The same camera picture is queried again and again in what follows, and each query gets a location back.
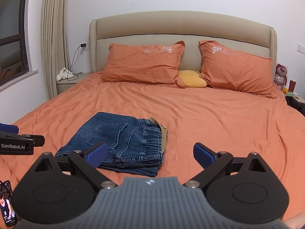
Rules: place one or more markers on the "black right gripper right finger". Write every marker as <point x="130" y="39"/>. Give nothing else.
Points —
<point x="221" y="171"/>

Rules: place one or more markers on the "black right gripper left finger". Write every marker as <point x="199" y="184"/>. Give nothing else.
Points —
<point x="76" y="171"/>

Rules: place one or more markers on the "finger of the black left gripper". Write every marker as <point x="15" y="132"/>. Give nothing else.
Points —
<point x="38" y="140"/>
<point x="9" y="128"/>

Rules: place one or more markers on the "blue denim jeans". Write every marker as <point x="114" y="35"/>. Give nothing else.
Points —
<point x="135" y="145"/>

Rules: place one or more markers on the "person right hand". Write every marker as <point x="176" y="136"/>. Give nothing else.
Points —
<point x="296" y="222"/>

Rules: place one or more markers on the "orange bed sheet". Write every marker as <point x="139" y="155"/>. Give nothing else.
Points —
<point x="236" y="122"/>

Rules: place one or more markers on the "beige left nightstand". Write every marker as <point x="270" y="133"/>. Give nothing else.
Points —
<point x="65" y="84"/>

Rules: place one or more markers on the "smartphone with lit screen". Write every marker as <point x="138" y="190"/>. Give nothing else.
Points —
<point x="7" y="212"/>

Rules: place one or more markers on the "white cloth on nightstand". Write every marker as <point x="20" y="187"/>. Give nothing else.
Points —
<point x="64" y="74"/>

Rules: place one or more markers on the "dark framed window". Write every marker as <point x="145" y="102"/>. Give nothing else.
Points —
<point x="14" y="62"/>

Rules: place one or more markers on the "dark clothes pile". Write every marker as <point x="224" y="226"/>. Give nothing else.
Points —
<point x="292" y="102"/>

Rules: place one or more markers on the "yellow small pillow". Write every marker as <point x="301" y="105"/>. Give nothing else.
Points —
<point x="192" y="79"/>

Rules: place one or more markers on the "right orange pillow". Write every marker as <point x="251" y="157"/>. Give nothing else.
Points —
<point x="228" y="69"/>

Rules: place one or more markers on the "orange pillow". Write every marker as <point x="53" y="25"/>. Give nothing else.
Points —
<point x="228" y="69"/>
<point x="153" y="64"/>

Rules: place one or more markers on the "pink plush toy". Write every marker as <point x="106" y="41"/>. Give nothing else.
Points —
<point x="280" y="77"/>

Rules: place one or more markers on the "red cylindrical cup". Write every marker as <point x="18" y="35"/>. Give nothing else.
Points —
<point x="291" y="86"/>

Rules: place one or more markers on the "left orange pillow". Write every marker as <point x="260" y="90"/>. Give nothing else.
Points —
<point x="153" y="64"/>

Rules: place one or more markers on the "beige curtain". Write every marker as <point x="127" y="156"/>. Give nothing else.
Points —
<point x="53" y="43"/>

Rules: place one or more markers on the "beige upholstered headboard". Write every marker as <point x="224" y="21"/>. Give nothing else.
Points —
<point x="168" y="27"/>

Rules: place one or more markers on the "white wall socket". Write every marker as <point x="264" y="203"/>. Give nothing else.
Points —
<point x="301" y="48"/>

